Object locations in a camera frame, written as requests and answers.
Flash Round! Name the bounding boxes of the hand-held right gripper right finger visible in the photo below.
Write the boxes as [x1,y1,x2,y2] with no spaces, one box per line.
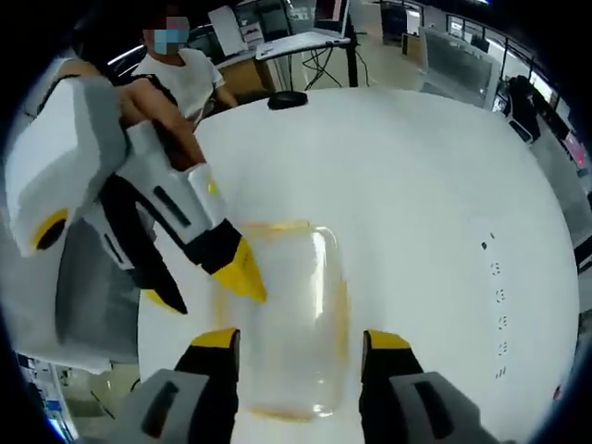
[360,328,499,444]

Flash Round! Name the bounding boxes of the clear plastic buckle box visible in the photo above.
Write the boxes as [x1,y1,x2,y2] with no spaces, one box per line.
[211,220,349,421]

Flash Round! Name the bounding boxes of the brown wooden cabinet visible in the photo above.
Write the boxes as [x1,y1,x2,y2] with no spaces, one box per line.
[216,56,279,106]

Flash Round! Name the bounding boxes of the row of table sockets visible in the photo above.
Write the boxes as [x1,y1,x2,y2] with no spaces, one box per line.
[479,230,512,381]

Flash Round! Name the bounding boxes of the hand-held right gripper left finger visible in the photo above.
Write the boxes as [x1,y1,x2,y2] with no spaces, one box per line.
[115,327,242,444]

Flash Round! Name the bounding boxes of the grey office chair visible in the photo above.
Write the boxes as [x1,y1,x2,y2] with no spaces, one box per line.
[12,221,142,374]

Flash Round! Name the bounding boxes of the white frosted desk partition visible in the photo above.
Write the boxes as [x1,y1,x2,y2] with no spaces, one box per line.
[417,25,503,110]

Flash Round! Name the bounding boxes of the white standing desk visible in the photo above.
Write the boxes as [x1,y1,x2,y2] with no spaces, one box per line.
[255,31,362,90]

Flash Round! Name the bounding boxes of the black round puck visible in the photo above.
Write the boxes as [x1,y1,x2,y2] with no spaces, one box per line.
[267,91,309,111]

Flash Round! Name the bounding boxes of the black hanging cable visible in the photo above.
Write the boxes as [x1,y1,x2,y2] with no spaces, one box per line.
[302,45,346,92]

